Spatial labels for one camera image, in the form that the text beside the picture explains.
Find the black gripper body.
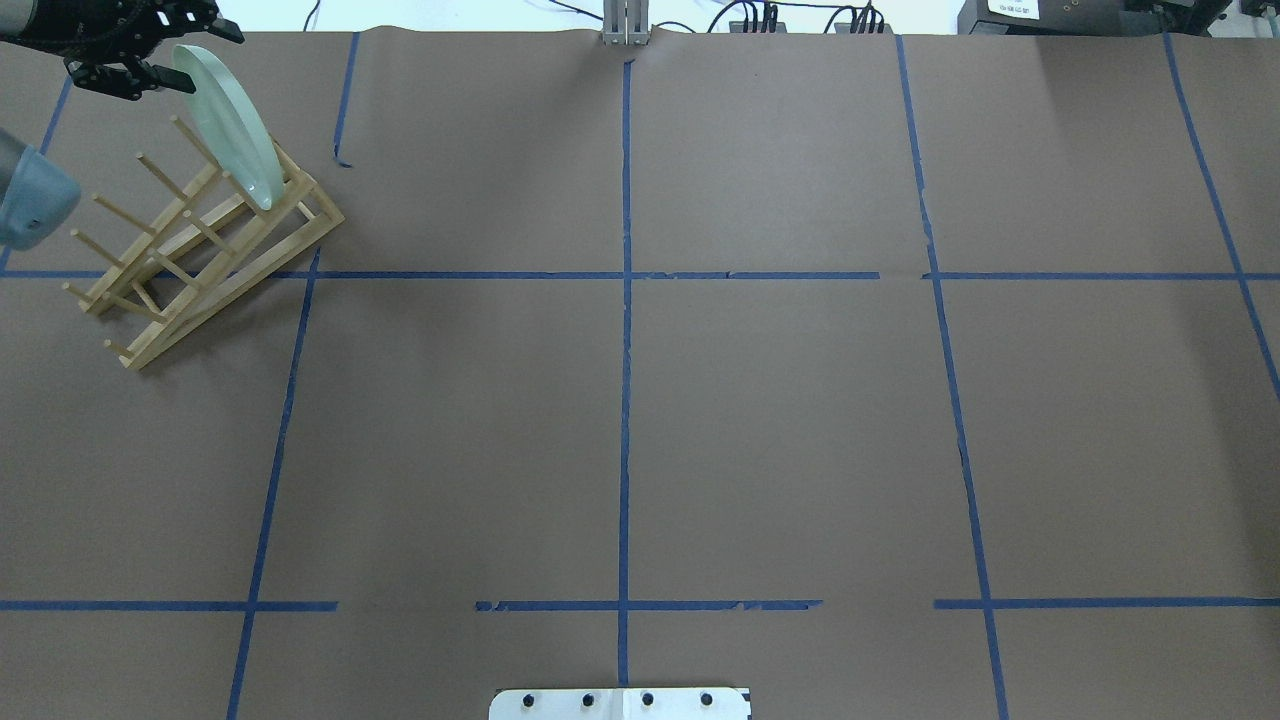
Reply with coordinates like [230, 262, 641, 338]
[1, 1, 221, 61]

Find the light green plate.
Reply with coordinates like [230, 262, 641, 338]
[172, 44, 284, 211]

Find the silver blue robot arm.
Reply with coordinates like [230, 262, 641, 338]
[1, 1, 244, 251]

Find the wooden dish rack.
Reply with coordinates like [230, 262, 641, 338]
[61, 115, 346, 370]

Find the orange black connector block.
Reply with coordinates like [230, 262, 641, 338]
[726, 1, 785, 35]

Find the black desktop box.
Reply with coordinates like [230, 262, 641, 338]
[955, 1, 1126, 37]

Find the brown paper table mat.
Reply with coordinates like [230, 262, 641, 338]
[3, 27, 1277, 719]

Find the aluminium frame post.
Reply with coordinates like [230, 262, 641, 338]
[602, 0, 652, 47]

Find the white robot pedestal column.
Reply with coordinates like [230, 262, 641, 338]
[488, 687, 753, 719]

